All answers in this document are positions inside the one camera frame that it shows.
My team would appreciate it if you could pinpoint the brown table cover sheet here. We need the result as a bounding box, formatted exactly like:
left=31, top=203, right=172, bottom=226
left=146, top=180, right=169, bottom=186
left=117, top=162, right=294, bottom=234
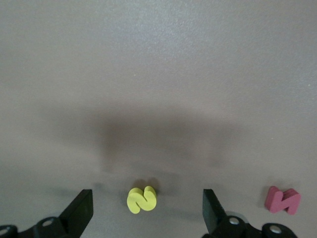
left=0, top=0, right=317, bottom=238

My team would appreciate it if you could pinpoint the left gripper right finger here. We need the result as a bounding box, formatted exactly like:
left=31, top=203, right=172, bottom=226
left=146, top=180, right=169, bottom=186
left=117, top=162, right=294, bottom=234
left=202, top=189, right=298, bottom=238

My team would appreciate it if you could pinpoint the dark red foam letter E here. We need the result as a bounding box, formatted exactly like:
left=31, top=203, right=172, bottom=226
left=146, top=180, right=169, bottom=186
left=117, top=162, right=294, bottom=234
left=264, top=185, right=302, bottom=215

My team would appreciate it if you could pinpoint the yellow foam number 2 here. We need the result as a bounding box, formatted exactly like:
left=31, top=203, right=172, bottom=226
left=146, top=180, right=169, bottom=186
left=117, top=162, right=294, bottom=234
left=126, top=185, right=157, bottom=214

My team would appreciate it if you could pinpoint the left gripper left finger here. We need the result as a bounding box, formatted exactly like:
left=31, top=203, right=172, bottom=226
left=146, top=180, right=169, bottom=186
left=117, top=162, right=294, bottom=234
left=0, top=189, right=94, bottom=238

